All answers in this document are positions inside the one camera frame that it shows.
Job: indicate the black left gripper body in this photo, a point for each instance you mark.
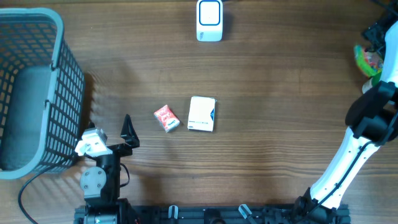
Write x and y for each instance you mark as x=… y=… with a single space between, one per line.
x=121 y=150

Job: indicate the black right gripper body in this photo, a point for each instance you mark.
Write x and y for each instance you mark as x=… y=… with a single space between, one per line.
x=377 y=30

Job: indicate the Haribo worms candy bag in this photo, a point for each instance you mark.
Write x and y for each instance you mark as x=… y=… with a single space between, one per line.
x=369 y=63

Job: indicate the red white tissue pack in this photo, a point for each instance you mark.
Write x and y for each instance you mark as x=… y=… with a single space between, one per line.
x=166 y=118

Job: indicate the white cardboard box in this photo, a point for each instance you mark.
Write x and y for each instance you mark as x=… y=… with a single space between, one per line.
x=201 y=114

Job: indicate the green lid spice jar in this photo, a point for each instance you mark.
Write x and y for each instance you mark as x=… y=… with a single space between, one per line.
x=374 y=80

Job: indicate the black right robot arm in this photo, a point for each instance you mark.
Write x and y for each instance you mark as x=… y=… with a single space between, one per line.
x=369 y=126

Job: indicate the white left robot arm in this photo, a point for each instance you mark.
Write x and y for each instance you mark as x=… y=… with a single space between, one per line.
x=101 y=183

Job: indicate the white barcode scanner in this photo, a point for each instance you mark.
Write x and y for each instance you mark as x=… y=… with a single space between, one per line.
x=209 y=16

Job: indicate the grey plastic shopping basket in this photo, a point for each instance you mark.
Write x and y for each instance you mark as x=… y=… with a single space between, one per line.
x=42 y=92

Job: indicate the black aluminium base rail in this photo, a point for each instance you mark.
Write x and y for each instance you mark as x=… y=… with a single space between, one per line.
x=174 y=214

